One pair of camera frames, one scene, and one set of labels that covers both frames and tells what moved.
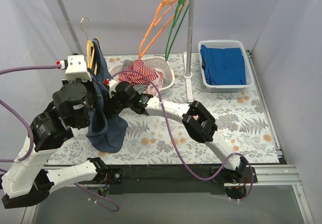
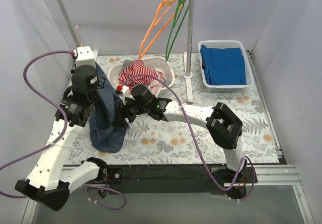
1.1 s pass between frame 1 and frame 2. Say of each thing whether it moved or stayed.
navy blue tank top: moved
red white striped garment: stayed
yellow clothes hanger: moved
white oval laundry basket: stayed
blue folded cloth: stayed
